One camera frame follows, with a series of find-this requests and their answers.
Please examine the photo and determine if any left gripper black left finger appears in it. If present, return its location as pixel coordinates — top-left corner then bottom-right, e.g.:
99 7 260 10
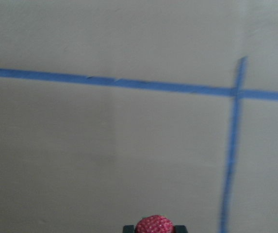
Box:
122 225 135 233

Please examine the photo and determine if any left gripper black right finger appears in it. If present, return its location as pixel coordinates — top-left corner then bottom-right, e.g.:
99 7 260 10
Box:
174 225 187 233

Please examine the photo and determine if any red strawberry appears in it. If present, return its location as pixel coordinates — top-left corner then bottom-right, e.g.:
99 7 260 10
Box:
135 215 175 233

